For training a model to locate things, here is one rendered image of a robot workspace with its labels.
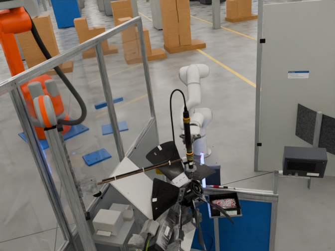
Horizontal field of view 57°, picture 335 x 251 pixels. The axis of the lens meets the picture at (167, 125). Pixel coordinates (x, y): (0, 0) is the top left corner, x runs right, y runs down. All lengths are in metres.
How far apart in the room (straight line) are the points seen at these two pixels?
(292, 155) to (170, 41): 8.07
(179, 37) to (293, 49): 6.87
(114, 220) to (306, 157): 1.34
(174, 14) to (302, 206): 7.39
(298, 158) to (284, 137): 1.66
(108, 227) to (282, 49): 2.41
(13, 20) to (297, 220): 4.64
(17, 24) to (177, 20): 5.63
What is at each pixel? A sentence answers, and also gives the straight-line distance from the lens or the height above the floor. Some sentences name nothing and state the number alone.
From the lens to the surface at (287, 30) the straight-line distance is 3.40.
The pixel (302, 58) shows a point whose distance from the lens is 3.48.
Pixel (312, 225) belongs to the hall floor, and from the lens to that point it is 3.51.
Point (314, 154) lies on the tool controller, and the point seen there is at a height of 1.24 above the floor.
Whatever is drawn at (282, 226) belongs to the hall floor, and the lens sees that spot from 3.44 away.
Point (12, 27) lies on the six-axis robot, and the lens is 5.31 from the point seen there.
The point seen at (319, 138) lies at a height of 0.67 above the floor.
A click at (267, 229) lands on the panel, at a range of 2.72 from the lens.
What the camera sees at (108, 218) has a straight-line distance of 2.21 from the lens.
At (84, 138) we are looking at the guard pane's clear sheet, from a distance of 2.13.
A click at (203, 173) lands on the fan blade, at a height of 1.17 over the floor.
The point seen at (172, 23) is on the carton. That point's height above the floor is 0.89.
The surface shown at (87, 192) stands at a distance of 1.81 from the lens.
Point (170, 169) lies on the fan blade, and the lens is 1.93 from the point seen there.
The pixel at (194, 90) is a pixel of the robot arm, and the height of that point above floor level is 1.68.
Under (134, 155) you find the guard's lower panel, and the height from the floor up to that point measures 0.91.
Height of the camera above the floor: 2.44
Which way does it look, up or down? 27 degrees down
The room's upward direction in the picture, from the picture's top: 7 degrees counter-clockwise
